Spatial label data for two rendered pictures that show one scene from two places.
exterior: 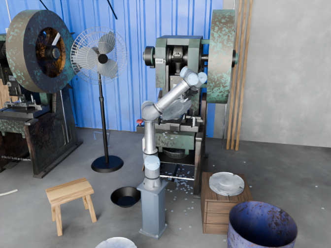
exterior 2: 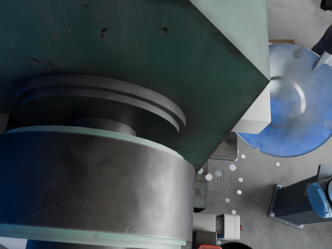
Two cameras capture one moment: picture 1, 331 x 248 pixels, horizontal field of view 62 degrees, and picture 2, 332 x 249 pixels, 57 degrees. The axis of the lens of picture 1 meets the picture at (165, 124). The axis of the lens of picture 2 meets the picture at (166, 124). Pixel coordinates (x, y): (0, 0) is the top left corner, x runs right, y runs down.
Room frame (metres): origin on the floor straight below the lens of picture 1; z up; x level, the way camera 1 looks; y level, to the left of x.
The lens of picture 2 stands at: (2.62, 0.19, 1.62)
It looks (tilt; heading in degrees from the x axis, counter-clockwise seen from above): 69 degrees down; 252
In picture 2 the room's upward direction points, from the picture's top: 12 degrees clockwise
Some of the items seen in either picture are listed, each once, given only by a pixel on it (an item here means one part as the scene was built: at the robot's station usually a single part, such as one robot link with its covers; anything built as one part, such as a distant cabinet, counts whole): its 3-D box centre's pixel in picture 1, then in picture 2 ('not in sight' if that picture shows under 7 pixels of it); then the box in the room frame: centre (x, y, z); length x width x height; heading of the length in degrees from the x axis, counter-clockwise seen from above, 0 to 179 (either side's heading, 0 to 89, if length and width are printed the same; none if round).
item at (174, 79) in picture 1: (177, 88); not in sight; (2.57, -0.12, 1.04); 0.17 x 0.15 x 0.30; 169
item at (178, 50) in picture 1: (178, 63); not in sight; (2.61, -0.12, 1.27); 0.21 x 0.12 x 0.34; 169
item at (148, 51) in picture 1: (153, 57); (79, 170); (2.68, 0.12, 1.31); 0.22 x 0.12 x 0.22; 169
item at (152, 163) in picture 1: (152, 166); not in sight; (1.85, 0.10, 0.62); 0.13 x 0.12 x 0.14; 8
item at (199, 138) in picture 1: (203, 138); not in sight; (2.70, -0.41, 0.45); 0.92 x 0.12 x 0.90; 169
